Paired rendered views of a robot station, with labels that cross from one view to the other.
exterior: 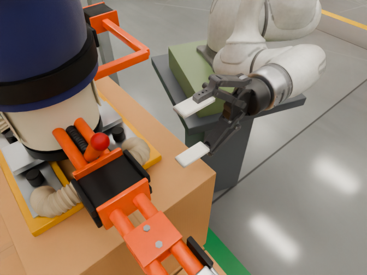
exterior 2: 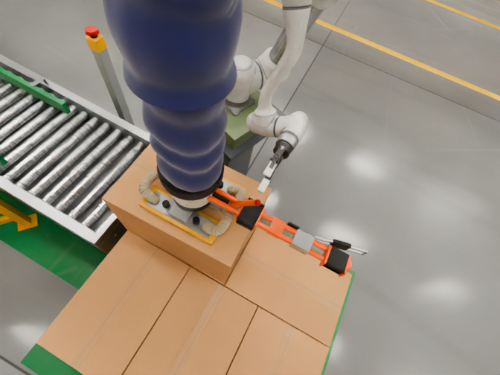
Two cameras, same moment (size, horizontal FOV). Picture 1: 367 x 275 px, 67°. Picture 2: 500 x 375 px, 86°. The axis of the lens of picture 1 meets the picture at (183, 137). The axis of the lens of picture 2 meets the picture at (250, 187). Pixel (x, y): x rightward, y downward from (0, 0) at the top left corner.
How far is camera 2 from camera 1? 68 cm
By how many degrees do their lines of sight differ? 26
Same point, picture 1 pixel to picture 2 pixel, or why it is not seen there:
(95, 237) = (236, 235)
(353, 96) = (303, 84)
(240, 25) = (263, 106)
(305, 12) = not seen: hidden behind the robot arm
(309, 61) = (303, 126)
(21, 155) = (182, 212)
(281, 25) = not seen: hidden behind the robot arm
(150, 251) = (279, 231)
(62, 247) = (225, 245)
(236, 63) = (265, 126)
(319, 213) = (300, 177)
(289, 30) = not seen: hidden behind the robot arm
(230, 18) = (242, 84)
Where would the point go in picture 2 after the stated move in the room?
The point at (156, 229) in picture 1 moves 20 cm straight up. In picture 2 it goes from (277, 223) to (292, 201)
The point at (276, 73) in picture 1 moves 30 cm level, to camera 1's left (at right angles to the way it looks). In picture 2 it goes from (292, 137) to (227, 155)
